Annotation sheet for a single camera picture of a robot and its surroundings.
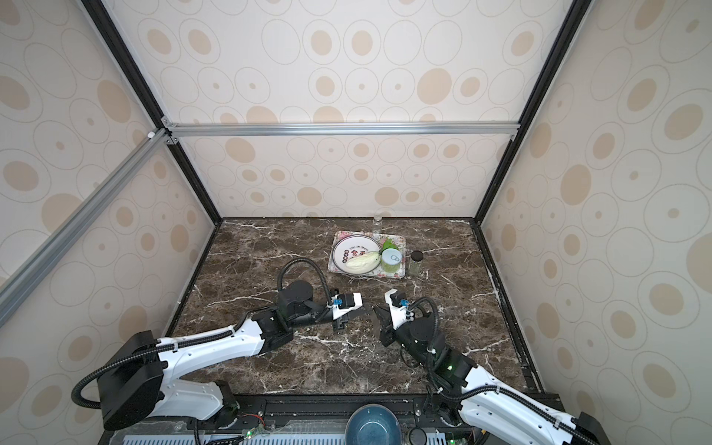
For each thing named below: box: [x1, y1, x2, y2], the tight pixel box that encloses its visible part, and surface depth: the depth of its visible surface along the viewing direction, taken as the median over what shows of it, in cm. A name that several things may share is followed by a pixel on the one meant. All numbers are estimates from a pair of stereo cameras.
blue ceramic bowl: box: [344, 404, 403, 445], surface depth 71 cm
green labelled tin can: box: [381, 247, 403, 274], surface depth 102 cm
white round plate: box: [331, 234, 382, 273], surface depth 111 cm
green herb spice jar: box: [407, 250, 424, 279], surface depth 99 cm
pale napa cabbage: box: [345, 251, 382, 270], surface depth 104 cm
